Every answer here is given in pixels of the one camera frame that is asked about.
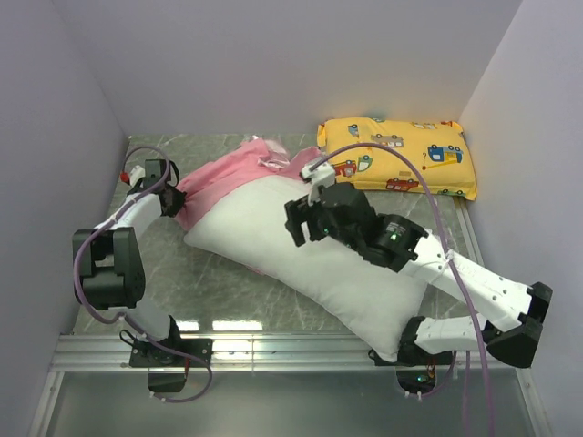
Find pink rose satin pillowcase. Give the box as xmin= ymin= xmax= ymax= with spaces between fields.
xmin=174 ymin=135 xmax=322 ymax=277

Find white pillow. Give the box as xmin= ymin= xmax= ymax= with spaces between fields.
xmin=184 ymin=176 xmax=426 ymax=362

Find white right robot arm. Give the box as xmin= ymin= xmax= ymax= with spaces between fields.
xmin=284 ymin=183 xmax=553 ymax=369

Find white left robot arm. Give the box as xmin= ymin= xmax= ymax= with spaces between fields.
xmin=73 ymin=159 xmax=212 ymax=368

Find yellow cartoon vehicle pillow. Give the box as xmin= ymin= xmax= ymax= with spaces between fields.
xmin=316 ymin=117 xmax=477 ymax=200

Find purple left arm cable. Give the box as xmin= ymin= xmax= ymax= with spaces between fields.
xmin=72 ymin=145 xmax=214 ymax=404

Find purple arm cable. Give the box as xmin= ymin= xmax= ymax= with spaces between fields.
xmin=72 ymin=145 xmax=214 ymax=404
xmin=302 ymin=143 xmax=496 ymax=437

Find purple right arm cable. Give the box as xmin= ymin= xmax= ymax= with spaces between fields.
xmin=302 ymin=143 xmax=496 ymax=437

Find aluminium mounting rail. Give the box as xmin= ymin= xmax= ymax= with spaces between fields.
xmin=49 ymin=332 xmax=383 ymax=372

